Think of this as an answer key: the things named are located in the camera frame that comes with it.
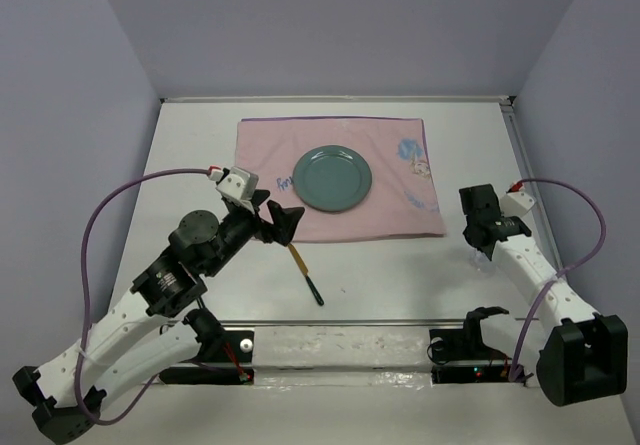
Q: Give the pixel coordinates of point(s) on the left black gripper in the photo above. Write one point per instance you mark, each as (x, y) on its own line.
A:
(284, 219)

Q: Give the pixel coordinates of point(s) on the clear plastic cup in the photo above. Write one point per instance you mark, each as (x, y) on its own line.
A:
(480, 262)

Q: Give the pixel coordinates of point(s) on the gold knife black handle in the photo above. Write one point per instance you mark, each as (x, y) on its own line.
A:
(305, 272)

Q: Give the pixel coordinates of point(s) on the teal round plate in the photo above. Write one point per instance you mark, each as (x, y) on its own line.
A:
(332, 178)

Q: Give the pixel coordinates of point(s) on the pink cloth placemat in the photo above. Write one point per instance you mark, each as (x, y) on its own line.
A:
(402, 201)

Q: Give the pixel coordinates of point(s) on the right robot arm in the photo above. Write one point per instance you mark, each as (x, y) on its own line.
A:
(565, 345)

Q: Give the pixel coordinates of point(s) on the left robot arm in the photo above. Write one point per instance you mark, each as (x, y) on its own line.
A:
(155, 324)

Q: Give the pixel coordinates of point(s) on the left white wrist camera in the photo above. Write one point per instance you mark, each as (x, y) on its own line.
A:
(236, 185)

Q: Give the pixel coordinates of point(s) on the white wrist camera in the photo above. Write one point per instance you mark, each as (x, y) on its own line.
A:
(516, 202)
(236, 185)

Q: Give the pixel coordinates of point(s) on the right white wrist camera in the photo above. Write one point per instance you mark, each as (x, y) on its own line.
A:
(516, 202)

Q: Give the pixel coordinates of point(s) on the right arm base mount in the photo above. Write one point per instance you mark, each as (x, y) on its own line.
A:
(479, 351)

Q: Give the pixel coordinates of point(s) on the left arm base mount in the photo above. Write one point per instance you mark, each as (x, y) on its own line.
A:
(228, 364)

